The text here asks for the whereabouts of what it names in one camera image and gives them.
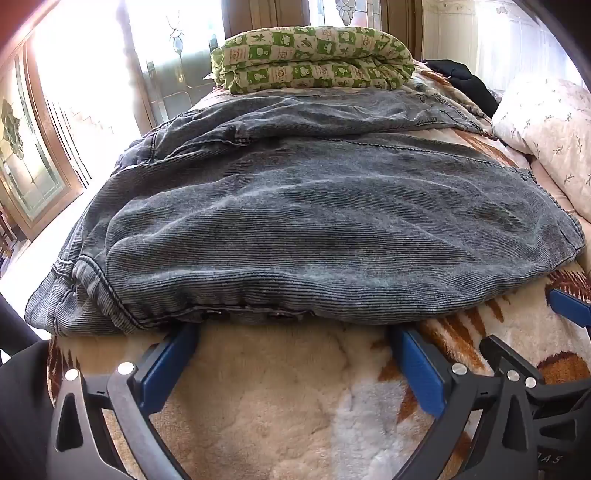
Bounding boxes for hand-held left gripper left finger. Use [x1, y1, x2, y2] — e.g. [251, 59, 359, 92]
[46, 322, 200, 480]

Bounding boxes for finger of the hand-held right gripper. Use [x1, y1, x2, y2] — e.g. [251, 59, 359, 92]
[479, 335, 591, 418]
[546, 288, 591, 329]

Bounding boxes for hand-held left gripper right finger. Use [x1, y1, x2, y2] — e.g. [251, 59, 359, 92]
[387, 325, 539, 480]

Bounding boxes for grey denim pants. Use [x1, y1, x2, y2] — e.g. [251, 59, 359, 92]
[25, 87, 586, 337]

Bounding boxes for brown and white plush blanket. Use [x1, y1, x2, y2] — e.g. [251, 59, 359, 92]
[46, 60, 591, 480]

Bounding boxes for person's black clothing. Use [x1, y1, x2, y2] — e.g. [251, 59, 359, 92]
[0, 293, 55, 480]

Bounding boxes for white floral pillow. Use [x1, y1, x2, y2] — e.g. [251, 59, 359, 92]
[490, 76, 591, 222]

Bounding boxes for black garment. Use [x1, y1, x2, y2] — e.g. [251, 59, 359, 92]
[422, 59, 502, 118]

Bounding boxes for wooden framed glass door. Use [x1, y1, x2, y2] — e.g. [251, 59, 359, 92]
[0, 41, 95, 243]

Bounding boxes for etched glass door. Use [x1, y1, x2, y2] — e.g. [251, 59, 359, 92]
[124, 0, 232, 127]

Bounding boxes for green patterned folded quilt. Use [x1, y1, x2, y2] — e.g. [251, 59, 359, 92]
[210, 25, 416, 95]

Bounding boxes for brown wooden door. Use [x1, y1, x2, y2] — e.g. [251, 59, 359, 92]
[222, 0, 331, 42]

